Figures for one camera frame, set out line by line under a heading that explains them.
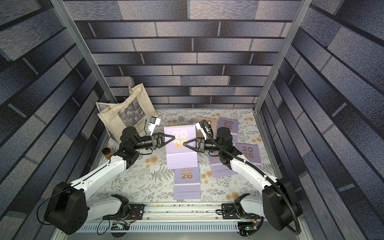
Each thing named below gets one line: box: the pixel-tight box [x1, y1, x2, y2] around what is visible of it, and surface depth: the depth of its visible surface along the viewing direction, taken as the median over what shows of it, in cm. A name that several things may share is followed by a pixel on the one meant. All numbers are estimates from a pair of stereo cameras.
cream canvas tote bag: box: [95, 83, 159, 143], surface depth 94 cm
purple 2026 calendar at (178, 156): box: [164, 125, 198, 170], surface depth 70 cm
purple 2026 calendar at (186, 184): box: [173, 166, 202, 200], surface depth 84 cm
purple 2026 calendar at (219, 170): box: [208, 150, 238, 178], surface depth 88 cm
